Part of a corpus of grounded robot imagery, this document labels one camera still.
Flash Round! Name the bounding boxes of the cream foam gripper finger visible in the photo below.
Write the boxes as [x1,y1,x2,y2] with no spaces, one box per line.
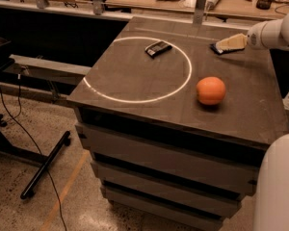
[216,34,247,50]

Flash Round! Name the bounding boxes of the blue rxbar blueberry bar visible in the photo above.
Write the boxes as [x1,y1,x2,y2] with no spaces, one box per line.
[210,43,245,56]

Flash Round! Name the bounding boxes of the black round container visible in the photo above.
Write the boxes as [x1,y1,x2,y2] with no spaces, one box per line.
[256,0,274,10]

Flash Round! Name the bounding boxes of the orange fruit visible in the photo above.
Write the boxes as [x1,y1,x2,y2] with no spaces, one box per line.
[196,77,226,105]

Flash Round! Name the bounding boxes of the black snack bar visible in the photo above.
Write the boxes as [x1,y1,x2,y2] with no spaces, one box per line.
[144,40,172,59]

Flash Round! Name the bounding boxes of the grey drawer cabinet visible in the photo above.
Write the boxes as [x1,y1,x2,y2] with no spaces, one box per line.
[68,17,289,231]

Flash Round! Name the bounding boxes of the black stand base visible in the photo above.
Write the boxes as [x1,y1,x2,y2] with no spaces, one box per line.
[0,115,70,199]

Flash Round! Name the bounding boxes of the grey metal bracket right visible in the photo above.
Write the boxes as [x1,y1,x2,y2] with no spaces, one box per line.
[193,0,206,25]

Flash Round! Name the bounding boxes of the black floor cable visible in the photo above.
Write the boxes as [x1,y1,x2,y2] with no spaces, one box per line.
[0,74,68,231]

